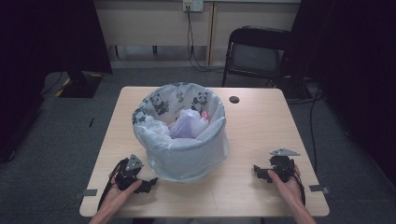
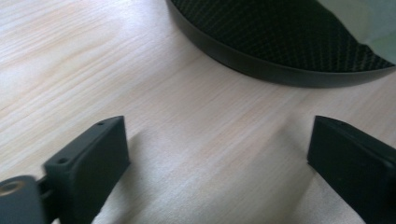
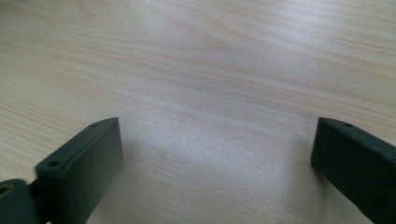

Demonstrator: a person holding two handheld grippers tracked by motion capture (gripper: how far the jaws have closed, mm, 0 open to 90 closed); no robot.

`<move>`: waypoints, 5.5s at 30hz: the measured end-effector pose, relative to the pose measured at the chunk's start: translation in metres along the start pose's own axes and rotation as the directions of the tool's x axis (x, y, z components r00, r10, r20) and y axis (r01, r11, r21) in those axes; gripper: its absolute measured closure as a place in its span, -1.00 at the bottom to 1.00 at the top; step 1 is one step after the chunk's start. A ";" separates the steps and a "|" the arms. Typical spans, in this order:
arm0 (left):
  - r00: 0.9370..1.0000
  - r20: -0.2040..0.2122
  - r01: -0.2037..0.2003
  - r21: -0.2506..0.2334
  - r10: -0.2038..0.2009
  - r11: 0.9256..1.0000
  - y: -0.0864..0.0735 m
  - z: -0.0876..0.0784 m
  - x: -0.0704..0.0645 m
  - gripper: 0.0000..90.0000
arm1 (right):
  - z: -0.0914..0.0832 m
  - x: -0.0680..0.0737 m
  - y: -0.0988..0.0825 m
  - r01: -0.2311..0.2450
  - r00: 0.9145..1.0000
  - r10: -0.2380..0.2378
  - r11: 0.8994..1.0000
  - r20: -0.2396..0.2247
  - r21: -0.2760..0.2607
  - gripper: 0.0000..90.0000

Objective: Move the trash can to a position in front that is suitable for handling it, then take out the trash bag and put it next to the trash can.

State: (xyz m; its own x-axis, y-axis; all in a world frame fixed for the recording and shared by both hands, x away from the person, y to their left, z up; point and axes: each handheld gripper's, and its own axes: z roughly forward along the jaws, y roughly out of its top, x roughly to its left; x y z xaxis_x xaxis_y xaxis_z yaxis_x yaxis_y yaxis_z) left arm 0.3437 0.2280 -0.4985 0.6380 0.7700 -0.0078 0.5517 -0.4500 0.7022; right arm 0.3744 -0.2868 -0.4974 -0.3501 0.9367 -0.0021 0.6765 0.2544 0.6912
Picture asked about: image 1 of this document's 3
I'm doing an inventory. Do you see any black folding chair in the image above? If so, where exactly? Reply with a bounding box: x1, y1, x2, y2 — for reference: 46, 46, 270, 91
220, 25, 292, 89

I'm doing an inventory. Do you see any black floor cable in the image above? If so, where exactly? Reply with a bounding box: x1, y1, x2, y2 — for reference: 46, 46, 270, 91
288, 77, 325, 174

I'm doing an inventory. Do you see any person's right hand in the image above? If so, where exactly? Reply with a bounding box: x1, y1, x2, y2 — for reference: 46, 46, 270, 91
267, 164, 305, 208

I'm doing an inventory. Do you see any black strap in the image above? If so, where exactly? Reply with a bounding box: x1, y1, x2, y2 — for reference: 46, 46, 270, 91
292, 172, 306, 207
96, 160, 125, 212

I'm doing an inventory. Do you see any panda print white trash bag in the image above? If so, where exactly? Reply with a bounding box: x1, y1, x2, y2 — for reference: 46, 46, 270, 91
132, 81, 231, 184

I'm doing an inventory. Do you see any black stand base striped tape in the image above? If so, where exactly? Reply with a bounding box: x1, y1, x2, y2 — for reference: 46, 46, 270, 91
54, 70, 105, 99

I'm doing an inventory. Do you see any black curtain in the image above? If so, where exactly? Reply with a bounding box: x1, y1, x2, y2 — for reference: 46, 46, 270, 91
0, 0, 113, 163
280, 0, 396, 186

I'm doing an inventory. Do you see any black floor box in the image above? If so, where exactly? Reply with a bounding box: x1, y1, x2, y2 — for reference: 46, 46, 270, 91
273, 75, 313, 101

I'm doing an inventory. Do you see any wooden post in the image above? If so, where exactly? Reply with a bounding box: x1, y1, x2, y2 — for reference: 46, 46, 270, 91
205, 1, 218, 67

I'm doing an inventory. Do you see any person's left hand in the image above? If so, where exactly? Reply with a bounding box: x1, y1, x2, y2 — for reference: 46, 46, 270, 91
103, 176, 144, 210

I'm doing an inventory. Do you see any white round trash bin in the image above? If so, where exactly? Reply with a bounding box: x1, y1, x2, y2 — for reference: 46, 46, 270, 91
134, 83, 230, 184

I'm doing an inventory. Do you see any grey tape strip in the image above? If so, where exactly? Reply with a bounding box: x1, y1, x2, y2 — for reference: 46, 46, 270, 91
74, 189, 98, 201
308, 184, 331, 195

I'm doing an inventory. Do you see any crumpled pale purple plastic bag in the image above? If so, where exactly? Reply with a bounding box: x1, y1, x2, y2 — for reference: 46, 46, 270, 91
168, 108, 210, 140

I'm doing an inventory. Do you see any white wall socket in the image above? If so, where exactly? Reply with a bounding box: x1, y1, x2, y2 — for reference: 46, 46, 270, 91
182, 0, 205, 13

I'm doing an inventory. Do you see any black wall cable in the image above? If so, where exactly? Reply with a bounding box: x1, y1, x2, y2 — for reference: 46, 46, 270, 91
185, 6, 226, 74

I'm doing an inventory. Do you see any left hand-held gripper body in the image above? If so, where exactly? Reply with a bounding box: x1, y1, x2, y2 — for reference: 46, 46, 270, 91
114, 153, 145, 191

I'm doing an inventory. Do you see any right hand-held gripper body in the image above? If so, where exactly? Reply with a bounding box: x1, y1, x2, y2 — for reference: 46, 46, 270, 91
268, 147, 301, 184

